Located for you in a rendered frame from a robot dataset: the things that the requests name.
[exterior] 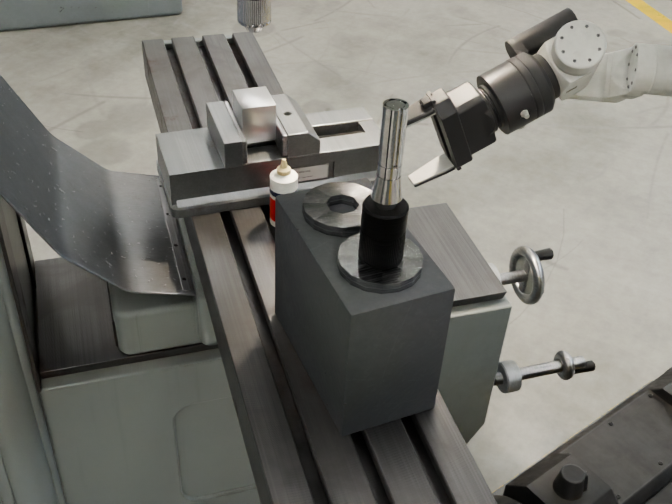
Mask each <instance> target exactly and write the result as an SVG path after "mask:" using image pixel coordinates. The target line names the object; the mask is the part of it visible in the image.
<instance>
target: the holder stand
mask: <svg viewBox="0 0 672 504"><path fill-rule="evenodd" d="M372 187H373V184H372V183H371V182H370V181H369V179H368V178H362V179H357V180H352V181H347V182H330V183H325V184H322V185H319V186H316V187H314V188H312V189H307V190H302V191H297V192H292V193H287V194H282V195H278V196H276V198H275V314H276V315H277V317H278V319H279V321H280V323H281V325H282V327H283V328H284V330H285V332H286V334H287V336H288V338H289V340H290V342H291V343H292V345H293V347H294V349H295V351H296V353H297V355H298V356H299V358H300V360H301V362H302V364H303V366H304V368H305V369H306V371H307V373H308V375H309V377H310V379H311V381H312V382H313V384H314V386H315V388H316V390H317V392H318V394H319V395H320V397H321V399H322V401H323V403H324V405H325V407H326V408H327V410H328V412H329V414H330V416H331V418H332V420H333V421H334V423H335V425H336V427H337V429H338V431H339V433H340V434H341V435H342V436H346V435H349V434H352V433H356V432H359V431H362V430H365V429H368V428H372V427H375V426H378V425H381V424H384V423H388V422H391V421H394V420H397V419H401V418H404V417H407V416H410V415H413V414H417V413H420V412H423V411H426V410H430V409H432V408H434V407H435V401H436V396H437V390H438V384H439V379H440V373H441V368H442V362H443V356H444V351H445V345H446V339H447V334H448V328H449V322H450V317H451V311H452V305H453V300H454V294H455V288H454V286H453V285H452V283H451V282H450V281H449V280H448V278H447V277H446V276H445V275H444V273H443V272H442V271H441V270H440V268H439V267H438V266H437V265H436V263H435V262H434V261H433V260H432V258H431V257H430V256H429V255H428V253H427V252H426V251H425V250H424V248H423V247H422V246H421V245H420V243H419V242H418V241H417V239H416V238H415V237H414V236H413V234H412V233H411V232H410V231H409V229H408V228H407V229H406V237H405V245H404V253H403V260H402V262H401V263H400V264H399V265H398V266H396V267H394V268H391V269H386V270H379V269H374V268H371V267H368V266H366V265H365V264H363V263H362V262H361V260H360V259H359V257H358V249H359V237H360V225H361V212H362V202H363V200H364V199H365V198H366V197H367V196H368V195H370V194H371V191H372Z"/></svg>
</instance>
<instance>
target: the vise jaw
mask: <svg viewBox="0 0 672 504"><path fill-rule="evenodd" d="M271 96H272V98H273V100H274V102H275V103H276V140H274V141H275V143H276V145H277V147H278V148H279V150H280V152H281V154H282V156H287V157H288V158H289V157H296V156H303V155H310V154H317V153H320V142H321V141H320V139H319V137H318V135H317V134H316V132H315V130H314V129H313V127H312V125H311V124H310V122H309V121H308V119H307V117H306V116H305V114H304V112H303V111H302V109H301V107H300V106H299V104H298V102H297V101H295V100H294V99H292V98H291V97H290V96H288V95H287V94H279V95H271Z"/></svg>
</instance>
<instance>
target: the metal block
mask: <svg viewBox="0 0 672 504"><path fill-rule="evenodd" d="M232 93H233V113H234V115H235V117H236V119H237V121H238V123H239V125H240V127H241V129H242V131H243V133H244V136H245V138H246V140H247V144H248V143H256V142H263V141H271V140H276V103H275V102H274V100H273V98H272V96H271V95H270V93H269V91H268V89H267V88H266V86H263V87H254V88H245V89H237V90H233V91H232Z"/></svg>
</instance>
